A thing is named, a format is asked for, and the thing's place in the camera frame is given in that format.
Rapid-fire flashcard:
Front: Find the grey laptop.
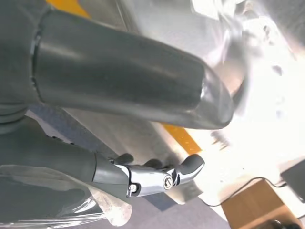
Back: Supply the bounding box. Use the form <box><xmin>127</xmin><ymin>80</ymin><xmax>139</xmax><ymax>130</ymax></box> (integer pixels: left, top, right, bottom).
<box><xmin>280</xmin><ymin>159</ymin><xmax>305</xmax><ymax>203</ymax></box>

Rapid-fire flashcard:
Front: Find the brown cardboard box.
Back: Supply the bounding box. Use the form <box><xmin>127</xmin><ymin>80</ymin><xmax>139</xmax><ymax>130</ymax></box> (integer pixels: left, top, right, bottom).
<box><xmin>221</xmin><ymin>180</ymin><xmax>303</xmax><ymax>229</ymax></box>

